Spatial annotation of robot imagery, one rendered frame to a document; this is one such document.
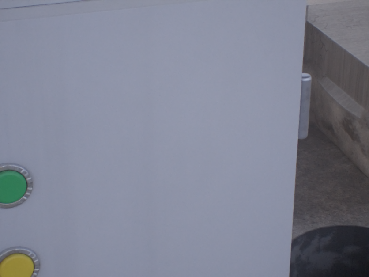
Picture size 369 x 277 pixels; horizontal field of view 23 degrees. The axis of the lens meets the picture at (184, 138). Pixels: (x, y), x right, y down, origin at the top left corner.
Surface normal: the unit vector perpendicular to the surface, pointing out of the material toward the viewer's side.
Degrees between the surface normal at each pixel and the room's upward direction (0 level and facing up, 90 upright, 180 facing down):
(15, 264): 90
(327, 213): 0
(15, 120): 90
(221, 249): 90
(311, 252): 82
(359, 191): 0
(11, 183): 90
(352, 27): 0
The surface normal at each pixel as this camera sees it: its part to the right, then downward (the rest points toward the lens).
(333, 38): 0.00, -0.89
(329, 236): 0.24, 0.30
